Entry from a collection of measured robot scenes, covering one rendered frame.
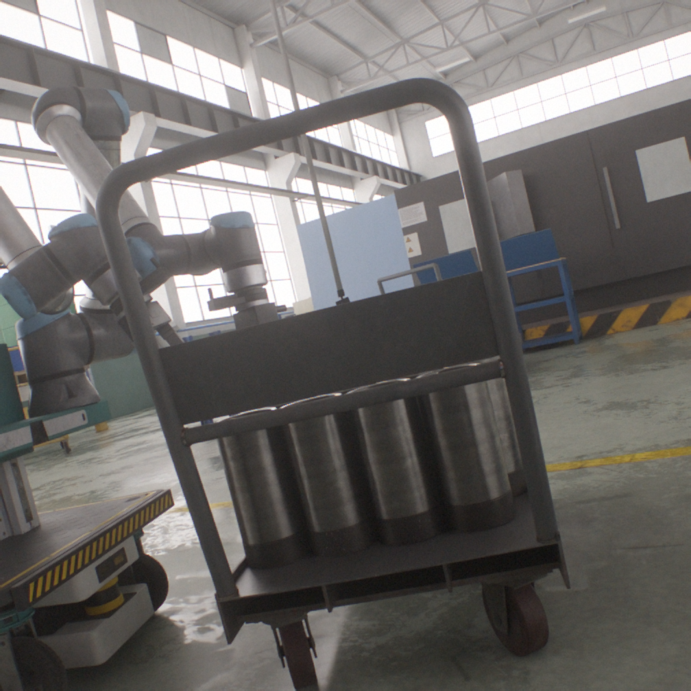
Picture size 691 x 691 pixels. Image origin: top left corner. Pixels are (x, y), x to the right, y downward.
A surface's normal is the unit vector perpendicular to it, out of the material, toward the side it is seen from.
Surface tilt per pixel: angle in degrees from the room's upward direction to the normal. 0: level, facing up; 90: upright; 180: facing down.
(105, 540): 90
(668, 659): 0
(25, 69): 90
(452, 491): 90
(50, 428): 90
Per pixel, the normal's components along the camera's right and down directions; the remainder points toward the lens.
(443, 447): -0.65, 0.19
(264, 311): 0.50, -0.07
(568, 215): -0.42, 0.08
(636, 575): -0.23, -0.97
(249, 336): -0.11, 0.22
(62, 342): 0.70, -0.13
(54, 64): 0.88, -0.18
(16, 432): 0.96, -0.21
